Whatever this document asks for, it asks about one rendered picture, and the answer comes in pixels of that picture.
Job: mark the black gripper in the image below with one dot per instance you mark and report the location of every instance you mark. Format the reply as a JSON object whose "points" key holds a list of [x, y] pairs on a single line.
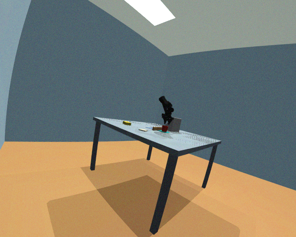
{"points": [[168, 115]]}

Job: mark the red cup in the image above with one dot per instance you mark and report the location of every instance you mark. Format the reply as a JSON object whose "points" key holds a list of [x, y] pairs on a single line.
{"points": [[164, 128]]}

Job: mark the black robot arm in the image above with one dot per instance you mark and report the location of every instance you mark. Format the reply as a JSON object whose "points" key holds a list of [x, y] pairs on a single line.
{"points": [[166, 105]]}

